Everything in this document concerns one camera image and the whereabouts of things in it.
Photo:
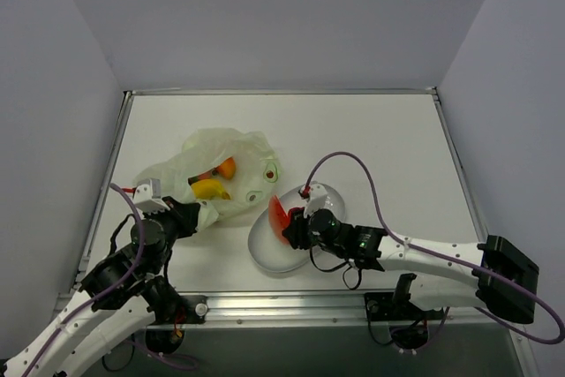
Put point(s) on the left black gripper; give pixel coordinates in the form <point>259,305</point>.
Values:
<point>186,216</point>

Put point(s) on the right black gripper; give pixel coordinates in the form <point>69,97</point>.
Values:
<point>294,230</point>

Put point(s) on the red watermelon slice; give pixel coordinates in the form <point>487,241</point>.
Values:
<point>278,219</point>

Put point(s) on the yellow fake banana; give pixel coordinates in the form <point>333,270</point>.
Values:
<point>208,189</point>

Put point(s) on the orange fake mango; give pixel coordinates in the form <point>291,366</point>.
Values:
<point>226,169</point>

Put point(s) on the pale green plastic bag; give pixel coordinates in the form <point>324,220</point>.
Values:
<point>258,170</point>

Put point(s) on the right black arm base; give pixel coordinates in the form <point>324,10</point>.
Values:
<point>410,328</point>

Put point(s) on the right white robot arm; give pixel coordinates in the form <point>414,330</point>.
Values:
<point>499,276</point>

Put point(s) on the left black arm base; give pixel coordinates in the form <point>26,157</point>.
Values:
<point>166,333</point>

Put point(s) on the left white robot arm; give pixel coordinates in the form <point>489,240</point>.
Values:
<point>121,295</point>

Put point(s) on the white oval plate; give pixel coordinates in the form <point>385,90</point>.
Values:
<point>266,246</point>

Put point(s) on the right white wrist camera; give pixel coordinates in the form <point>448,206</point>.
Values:
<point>315,196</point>

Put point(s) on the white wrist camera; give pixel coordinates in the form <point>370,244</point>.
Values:
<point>147,197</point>
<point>315,196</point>

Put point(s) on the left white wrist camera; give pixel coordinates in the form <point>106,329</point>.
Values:
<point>147,197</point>

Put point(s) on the aluminium front rail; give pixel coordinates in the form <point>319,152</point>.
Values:
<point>225,311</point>

